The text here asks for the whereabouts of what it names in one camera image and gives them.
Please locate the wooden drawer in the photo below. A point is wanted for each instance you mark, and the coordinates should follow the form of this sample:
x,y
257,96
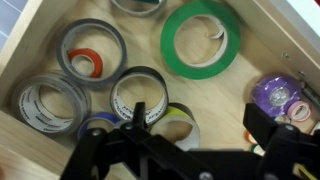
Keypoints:
x,y
220,100

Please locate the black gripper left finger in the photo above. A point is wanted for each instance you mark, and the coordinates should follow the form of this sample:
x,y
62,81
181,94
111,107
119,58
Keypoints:
x,y
110,150

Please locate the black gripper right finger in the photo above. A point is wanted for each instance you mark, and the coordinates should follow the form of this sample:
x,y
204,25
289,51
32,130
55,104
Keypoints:
x,y
290,150

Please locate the small pink tape roll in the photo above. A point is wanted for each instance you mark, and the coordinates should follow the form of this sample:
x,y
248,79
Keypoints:
x,y
289,111

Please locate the tiny orange tape roll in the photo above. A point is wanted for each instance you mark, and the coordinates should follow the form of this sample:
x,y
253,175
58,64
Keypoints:
x,y
248,137

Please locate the yellow-green tape roll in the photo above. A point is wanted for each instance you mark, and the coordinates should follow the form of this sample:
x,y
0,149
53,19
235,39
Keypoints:
x,y
176,111

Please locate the large green tape roll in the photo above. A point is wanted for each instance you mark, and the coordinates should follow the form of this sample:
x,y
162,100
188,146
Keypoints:
x,y
168,43

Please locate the purple wrapped tape roll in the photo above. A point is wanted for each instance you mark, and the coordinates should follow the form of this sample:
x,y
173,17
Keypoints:
x,y
263,93

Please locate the black masking tape roll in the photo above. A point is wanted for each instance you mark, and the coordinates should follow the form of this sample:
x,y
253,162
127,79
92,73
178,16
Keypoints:
x,y
141,70

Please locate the blue tape roll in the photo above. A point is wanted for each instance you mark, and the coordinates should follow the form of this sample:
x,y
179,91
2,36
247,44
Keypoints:
x,y
100,116

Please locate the thin grey tape roll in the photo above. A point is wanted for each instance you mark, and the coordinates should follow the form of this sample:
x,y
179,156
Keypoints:
x,y
61,55

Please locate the small red tape roll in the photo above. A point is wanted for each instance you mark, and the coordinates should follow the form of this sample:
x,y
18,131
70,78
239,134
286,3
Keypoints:
x,y
95,56

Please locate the silver duct tape roll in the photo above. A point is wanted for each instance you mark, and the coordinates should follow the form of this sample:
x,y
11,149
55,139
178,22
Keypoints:
x,y
30,110

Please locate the tiny green white roll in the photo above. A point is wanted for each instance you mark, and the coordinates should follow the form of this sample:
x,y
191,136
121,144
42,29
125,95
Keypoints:
x,y
256,149

